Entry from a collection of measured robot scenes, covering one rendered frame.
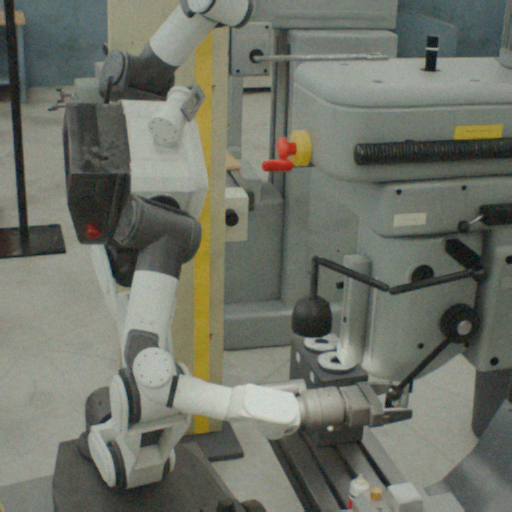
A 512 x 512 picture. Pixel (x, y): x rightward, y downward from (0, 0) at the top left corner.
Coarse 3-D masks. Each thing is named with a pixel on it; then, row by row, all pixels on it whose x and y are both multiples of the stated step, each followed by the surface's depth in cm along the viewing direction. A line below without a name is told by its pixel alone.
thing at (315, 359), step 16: (336, 336) 227; (304, 352) 219; (320, 352) 218; (336, 352) 217; (304, 368) 218; (320, 368) 212; (336, 368) 210; (352, 368) 211; (320, 384) 208; (336, 384) 208; (352, 384) 210; (320, 432) 212; (336, 432) 214; (352, 432) 215
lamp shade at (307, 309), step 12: (300, 300) 156; (312, 300) 155; (324, 300) 156; (300, 312) 154; (312, 312) 153; (324, 312) 154; (300, 324) 155; (312, 324) 154; (324, 324) 154; (312, 336) 155
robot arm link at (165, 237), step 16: (144, 224) 174; (160, 224) 176; (176, 224) 178; (192, 224) 180; (144, 240) 175; (160, 240) 176; (176, 240) 177; (144, 256) 176; (160, 256) 175; (176, 256) 177; (160, 272) 175; (176, 272) 177
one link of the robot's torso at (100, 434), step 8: (104, 424) 254; (112, 424) 254; (96, 432) 250; (104, 432) 252; (112, 432) 254; (96, 440) 249; (104, 440) 253; (96, 448) 247; (104, 448) 243; (96, 456) 249; (104, 456) 242; (96, 464) 251; (104, 464) 241; (112, 464) 240; (104, 472) 243; (112, 472) 239; (112, 480) 240
